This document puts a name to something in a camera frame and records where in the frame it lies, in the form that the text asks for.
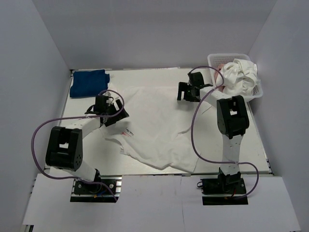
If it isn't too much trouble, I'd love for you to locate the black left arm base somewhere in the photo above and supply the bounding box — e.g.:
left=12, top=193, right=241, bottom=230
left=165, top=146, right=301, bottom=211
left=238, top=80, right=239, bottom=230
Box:
left=70, top=176, right=122, bottom=203

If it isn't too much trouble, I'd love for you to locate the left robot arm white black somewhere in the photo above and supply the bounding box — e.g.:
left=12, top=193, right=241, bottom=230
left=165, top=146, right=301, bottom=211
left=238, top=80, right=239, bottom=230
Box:
left=45, top=95, right=129, bottom=183

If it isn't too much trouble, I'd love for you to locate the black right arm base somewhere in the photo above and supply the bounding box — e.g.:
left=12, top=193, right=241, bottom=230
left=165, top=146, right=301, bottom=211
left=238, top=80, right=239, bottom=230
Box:
left=197, top=178, right=248, bottom=206

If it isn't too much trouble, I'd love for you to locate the white Coca-Cola t shirt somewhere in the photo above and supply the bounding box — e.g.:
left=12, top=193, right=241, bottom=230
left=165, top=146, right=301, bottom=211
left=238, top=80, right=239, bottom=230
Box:
left=100, top=87, right=211, bottom=173

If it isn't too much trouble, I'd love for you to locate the crumpled white t shirt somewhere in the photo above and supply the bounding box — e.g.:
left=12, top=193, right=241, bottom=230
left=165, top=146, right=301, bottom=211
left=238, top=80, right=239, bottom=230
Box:
left=221, top=59, right=259, bottom=96

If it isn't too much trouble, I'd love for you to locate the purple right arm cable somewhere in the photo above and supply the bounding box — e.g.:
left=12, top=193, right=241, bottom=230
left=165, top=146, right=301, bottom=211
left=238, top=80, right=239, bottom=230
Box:
left=187, top=66, right=260, bottom=199

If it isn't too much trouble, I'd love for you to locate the pink printed t shirt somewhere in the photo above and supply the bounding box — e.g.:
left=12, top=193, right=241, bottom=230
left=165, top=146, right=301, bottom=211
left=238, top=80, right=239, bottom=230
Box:
left=214, top=63, right=224, bottom=92

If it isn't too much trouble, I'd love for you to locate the folded blue t shirt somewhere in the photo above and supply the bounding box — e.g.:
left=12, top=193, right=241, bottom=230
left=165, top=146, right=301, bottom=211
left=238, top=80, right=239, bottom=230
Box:
left=70, top=69, right=110, bottom=98

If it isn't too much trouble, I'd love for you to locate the white perforated plastic basket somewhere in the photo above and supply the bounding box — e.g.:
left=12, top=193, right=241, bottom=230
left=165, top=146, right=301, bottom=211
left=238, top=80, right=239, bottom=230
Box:
left=208, top=53, right=263, bottom=102

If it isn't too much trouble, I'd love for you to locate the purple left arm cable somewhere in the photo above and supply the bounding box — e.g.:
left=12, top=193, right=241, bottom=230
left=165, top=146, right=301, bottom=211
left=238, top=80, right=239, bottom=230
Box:
left=32, top=89, right=126, bottom=203

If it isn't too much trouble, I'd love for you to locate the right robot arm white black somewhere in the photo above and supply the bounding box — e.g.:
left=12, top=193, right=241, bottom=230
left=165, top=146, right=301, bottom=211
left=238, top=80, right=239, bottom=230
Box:
left=177, top=72, right=249, bottom=182

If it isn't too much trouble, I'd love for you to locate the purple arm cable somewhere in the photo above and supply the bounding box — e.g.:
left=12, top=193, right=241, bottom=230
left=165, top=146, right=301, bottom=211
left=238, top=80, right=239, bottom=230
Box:
left=187, top=66, right=260, bottom=199
left=32, top=89, right=126, bottom=203

